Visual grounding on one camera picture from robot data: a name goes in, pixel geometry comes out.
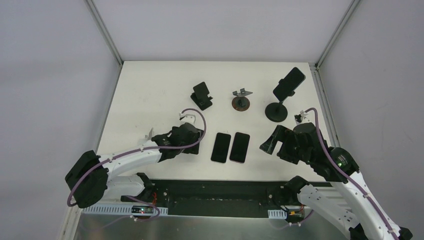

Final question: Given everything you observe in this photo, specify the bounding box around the black pole phone stand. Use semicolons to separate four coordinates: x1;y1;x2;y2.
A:
264;79;295;123

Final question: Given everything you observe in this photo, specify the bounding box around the black smartphone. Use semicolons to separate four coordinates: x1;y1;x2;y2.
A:
210;132;231;164

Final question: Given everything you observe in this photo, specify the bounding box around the purple smartphone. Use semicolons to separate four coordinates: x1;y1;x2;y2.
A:
229;132;250;164

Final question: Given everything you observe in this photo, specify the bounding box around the teal smartphone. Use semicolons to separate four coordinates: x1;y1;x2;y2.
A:
272;67;306;102

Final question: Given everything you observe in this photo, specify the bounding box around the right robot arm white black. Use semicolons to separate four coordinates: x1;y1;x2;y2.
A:
259;122;413;240

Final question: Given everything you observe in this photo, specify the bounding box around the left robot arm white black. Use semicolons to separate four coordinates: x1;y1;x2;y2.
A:
64;122;206;209

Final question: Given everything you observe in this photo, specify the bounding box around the black folding phone stand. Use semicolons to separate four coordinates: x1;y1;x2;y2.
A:
190;81;213;111

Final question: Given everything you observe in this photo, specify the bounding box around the round wooden base phone stand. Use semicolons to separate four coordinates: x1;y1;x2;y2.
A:
231;88;253;112

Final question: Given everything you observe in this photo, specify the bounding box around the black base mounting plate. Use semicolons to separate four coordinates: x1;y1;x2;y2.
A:
132;176;308;218

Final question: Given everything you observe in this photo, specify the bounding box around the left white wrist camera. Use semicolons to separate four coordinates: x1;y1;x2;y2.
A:
179;112;196;125

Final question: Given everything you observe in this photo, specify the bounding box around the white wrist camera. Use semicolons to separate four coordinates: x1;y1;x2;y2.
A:
179;112;196;125
294;110;311;126

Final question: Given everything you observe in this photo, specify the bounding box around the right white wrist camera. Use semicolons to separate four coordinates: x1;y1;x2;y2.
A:
294;110;311;126

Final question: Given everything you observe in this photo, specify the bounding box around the right circuit board with wires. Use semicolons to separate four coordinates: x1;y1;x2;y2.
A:
287;208;305;222

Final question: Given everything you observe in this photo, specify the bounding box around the circuit board with wires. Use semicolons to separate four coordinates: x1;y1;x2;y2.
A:
287;208;305;222
131;192;161;217

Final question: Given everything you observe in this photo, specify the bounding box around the right white slotted cable duct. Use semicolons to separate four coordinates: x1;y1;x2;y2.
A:
267;209;288;220

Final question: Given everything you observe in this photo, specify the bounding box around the left circuit board with wires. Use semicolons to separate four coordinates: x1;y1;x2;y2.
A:
131;192;161;217

